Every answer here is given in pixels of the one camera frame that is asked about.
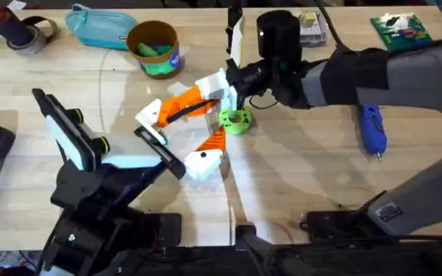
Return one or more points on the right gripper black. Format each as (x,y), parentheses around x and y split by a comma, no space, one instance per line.
(278,34)

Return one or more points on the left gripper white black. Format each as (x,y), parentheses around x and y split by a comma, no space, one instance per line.
(129,151)

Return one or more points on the orange ribbed wedge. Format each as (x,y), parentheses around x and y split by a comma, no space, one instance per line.
(164,111)

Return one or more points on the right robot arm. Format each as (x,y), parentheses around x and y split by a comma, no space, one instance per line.
(416,73)

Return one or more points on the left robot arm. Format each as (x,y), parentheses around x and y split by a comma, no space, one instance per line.
(90,237)

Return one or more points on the blue electric screwdriver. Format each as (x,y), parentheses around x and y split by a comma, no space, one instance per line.
(372,130)

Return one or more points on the dark holder with tools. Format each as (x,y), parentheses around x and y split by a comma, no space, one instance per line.
(10,27)

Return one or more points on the green disc with holes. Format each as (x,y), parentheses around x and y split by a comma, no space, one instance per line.
(229,122)

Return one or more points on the black upright wrist plate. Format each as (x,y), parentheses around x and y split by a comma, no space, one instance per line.
(237,36)
(67,130)

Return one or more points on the brown tub with green toys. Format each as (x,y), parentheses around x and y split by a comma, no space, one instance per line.
(156,57)

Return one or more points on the clear box with yellow item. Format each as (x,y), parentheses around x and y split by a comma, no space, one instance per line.
(313,28)

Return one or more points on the light blue zip bag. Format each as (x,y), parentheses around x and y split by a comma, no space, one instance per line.
(98,28)

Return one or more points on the grey tape roll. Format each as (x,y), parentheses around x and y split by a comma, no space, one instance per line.
(38,40)

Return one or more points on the green board with blocks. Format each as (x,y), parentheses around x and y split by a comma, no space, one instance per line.
(400,30)

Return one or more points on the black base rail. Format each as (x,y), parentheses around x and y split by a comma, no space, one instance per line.
(320,262)

